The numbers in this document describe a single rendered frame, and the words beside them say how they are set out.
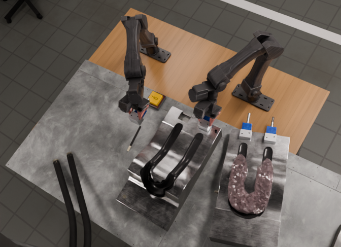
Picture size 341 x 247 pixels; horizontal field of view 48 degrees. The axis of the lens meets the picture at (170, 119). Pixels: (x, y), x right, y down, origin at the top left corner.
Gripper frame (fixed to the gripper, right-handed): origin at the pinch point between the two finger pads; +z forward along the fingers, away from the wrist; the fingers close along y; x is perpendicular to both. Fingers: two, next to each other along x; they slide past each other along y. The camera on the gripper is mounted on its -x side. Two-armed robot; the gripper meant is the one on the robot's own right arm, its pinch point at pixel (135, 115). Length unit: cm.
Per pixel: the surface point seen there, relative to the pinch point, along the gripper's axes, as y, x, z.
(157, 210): 29.1, -23.8, 21.6
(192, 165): 33.1, -3.7, 8.4
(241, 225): 63, -17, 12
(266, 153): 58, 16, 2
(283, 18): 16, 180, 14
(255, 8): -8, 181, 15
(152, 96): -3.3, 19.7, 2.6
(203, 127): 29.7, 9.5, -2.3
